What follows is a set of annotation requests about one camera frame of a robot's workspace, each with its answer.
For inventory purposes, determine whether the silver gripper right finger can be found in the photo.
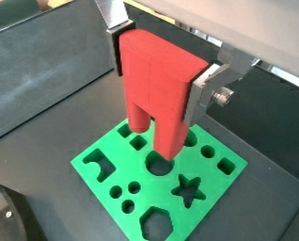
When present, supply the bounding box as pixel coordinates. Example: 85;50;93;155
182;43;258;126

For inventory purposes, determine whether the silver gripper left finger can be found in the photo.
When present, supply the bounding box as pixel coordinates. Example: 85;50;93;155
94;0;136;76

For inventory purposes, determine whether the red square-circle peg object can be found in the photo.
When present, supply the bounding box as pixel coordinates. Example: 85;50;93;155
118;29;208;160

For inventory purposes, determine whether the green shape-sorting board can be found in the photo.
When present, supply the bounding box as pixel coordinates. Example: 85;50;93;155
71;122;246;241

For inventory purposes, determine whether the black curved plastic part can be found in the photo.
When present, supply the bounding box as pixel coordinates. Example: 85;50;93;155
0;185;47;241

